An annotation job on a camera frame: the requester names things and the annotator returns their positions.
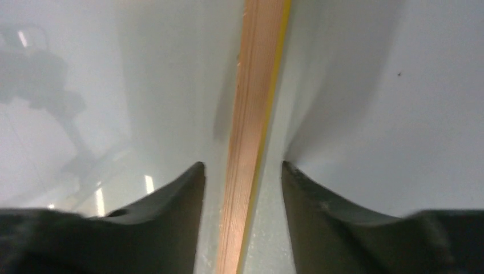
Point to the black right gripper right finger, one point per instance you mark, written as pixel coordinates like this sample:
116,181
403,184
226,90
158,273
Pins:
331,234

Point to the clear acrylic sheet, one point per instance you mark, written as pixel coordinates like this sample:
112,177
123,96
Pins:
105,102

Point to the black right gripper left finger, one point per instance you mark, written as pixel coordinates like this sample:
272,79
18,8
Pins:
155,234

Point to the yellow wooden picture frame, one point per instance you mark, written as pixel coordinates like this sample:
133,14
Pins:
261,49

